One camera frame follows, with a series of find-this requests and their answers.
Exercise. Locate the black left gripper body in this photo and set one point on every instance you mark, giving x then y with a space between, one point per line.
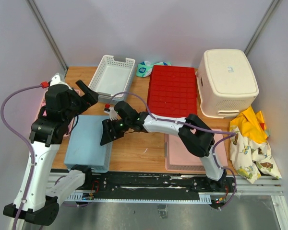
79 104

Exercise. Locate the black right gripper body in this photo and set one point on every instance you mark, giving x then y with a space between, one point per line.
127 123

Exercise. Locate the white perforated basket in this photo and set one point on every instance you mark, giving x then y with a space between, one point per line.
112 79

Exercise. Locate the blue perforated basket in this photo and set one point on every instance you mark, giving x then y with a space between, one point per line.
84 145

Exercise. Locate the red plastic tray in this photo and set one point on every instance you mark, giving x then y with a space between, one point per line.
172 91

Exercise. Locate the pink perforated basket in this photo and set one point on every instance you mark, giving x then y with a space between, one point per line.
177 157

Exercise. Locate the large cream perforated container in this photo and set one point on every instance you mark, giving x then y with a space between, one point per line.
226 83

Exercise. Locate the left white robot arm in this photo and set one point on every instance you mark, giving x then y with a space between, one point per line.
35 203

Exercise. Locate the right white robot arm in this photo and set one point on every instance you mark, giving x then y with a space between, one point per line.
196 136

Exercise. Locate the green white wipes packet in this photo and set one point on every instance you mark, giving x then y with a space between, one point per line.
144 69

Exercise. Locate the yellow patterned cloth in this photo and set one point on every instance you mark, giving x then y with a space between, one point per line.
249 151

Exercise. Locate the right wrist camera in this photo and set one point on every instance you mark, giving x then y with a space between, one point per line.
111 112

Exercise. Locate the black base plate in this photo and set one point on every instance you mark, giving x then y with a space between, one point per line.
149 187

